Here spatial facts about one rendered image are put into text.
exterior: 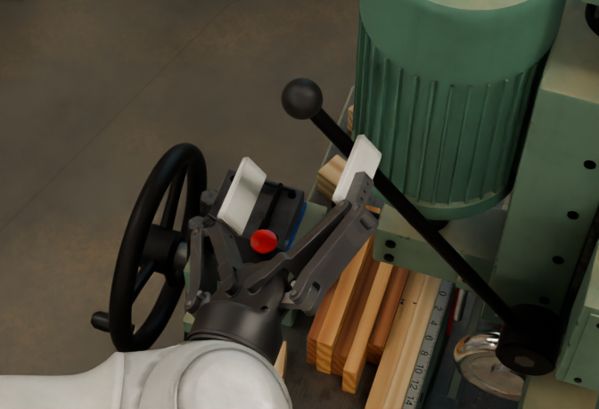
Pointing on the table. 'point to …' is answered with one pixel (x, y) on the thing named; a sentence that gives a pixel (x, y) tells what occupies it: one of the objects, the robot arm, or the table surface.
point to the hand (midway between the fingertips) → (305, 166)
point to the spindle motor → (453, 73)
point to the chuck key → (273, 202)
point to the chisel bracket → (407, 238)
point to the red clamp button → (263, 241)
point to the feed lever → (553, 324)
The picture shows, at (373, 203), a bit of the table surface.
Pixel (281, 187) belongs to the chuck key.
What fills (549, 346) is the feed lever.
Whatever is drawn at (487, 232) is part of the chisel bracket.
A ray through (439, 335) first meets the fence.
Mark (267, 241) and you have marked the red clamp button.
